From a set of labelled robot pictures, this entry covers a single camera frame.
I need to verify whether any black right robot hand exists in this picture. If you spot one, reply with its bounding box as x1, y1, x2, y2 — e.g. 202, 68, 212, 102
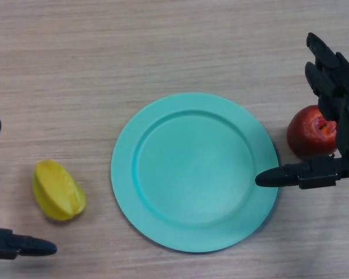
255, 31, 349, 190

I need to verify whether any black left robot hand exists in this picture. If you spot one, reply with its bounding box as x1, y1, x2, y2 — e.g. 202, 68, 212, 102
0, 117, 58, 260

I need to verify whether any yellow starfruit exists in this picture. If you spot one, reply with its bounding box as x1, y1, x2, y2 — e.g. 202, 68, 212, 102
31, 159, 87, 221

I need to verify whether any green round plate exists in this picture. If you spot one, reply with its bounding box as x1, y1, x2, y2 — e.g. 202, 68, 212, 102
110, 92, 280, 253

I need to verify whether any red apple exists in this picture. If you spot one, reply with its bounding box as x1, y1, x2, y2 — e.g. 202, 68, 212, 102
286, 105, 338, 159

